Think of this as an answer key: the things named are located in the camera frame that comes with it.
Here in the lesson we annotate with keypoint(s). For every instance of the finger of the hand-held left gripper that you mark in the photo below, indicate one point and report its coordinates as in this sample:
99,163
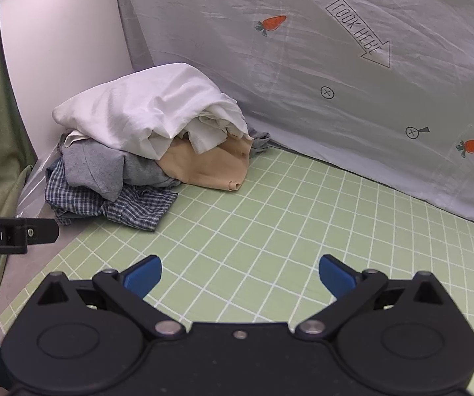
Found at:
43,231

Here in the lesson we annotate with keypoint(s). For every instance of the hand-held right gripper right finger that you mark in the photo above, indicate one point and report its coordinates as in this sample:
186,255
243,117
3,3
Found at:
336,275

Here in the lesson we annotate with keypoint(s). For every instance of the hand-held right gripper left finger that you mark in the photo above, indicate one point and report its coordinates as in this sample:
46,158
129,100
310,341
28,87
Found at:
144,275

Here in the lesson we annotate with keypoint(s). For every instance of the white garment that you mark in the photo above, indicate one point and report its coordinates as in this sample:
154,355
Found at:
138,107

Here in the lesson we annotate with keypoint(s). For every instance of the blue plaid shirt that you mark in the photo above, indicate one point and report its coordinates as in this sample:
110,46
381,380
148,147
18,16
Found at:
134,210

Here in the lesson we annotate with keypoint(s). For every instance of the grey garment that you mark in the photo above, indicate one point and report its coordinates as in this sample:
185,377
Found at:
96,169

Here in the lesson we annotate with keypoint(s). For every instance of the green grid mat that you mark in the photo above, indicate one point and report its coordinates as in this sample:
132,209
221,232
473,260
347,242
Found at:
261,222

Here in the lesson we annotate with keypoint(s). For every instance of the beige garment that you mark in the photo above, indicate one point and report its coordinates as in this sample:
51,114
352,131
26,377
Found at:
208,165

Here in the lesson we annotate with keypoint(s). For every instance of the dark grey cloth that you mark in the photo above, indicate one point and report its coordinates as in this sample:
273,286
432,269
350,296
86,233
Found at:
260,142

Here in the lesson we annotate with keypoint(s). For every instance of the grey carrot print quilt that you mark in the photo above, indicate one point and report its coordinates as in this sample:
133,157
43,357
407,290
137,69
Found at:
303,90

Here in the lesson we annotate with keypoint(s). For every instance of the white panel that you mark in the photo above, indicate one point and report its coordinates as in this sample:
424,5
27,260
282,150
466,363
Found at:
63,41

